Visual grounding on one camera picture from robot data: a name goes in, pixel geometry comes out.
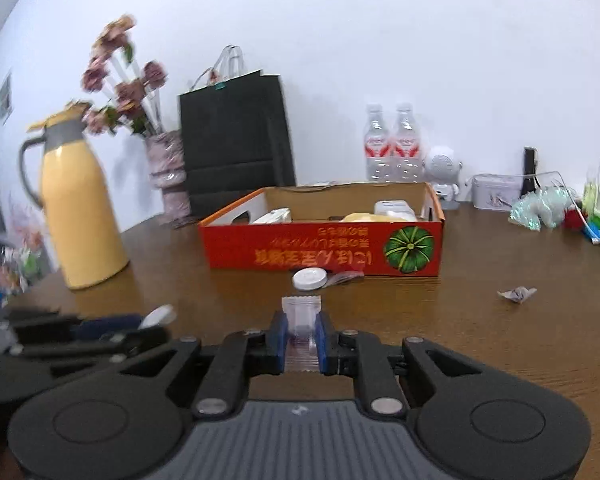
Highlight red rose ornament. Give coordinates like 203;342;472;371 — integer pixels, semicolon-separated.
562;207;588;232

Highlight clear plastic wrapper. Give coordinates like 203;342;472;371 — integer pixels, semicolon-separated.
325;271;365;287

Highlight crumpled clear plastic bag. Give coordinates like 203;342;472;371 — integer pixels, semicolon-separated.
508;186;573;232

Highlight white astronaut speaker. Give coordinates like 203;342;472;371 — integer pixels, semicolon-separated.
424;145;462;210

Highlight water bottle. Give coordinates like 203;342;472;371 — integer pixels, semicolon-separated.
364;104;391;182
391;103;424;183

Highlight black charger stick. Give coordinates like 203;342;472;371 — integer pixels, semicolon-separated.
520;146;538;197

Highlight white charging cable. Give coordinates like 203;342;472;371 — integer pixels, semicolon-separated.
464;153;600;261

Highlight white round disc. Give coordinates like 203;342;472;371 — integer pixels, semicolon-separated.
292;268;328;292

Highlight left water bottle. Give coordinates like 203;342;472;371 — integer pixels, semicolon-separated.
364;104;391;182

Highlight white handheld device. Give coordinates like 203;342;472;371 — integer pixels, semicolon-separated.
252;208;292;224

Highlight dried pink flowers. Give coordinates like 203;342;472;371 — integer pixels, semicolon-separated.
81;14;168;139

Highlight small clear sachet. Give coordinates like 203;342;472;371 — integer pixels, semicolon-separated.
282;296;322;372

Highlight yellow thermos jug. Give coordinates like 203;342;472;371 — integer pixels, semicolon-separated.
18;102;129;289

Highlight right water bottle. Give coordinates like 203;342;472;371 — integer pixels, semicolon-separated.
391;103;424;183

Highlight crumpled paper scrap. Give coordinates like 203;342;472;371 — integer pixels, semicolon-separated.
498;286;536;304

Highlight black paper bag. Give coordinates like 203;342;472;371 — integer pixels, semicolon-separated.
180;44;297;220

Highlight white tin box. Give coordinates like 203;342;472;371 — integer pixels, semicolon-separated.
466;174;524;211

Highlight white rounded small case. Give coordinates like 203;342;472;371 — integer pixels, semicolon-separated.
138;304;176;330

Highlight red cardboard box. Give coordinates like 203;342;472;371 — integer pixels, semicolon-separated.
198;183;445;278

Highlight cotton swab container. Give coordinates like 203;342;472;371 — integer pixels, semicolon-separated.
374;200;417;221

